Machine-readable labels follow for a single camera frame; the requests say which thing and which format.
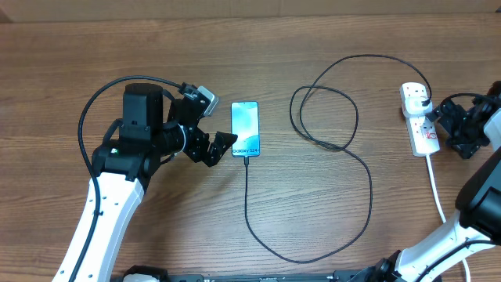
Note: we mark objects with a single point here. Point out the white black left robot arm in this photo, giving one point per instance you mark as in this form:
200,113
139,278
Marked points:
132,150

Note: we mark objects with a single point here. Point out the white charger plug adapter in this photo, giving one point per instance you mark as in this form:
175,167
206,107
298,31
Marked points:
413,107

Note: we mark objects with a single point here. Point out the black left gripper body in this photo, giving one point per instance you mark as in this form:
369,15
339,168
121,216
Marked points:
194,142

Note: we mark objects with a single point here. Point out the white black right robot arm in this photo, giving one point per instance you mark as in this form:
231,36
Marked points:
475,223

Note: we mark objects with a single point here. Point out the white extension socket strip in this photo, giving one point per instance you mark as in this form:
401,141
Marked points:
422,133

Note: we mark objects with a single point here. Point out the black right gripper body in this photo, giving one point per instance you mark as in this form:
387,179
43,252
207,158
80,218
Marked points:
464,132

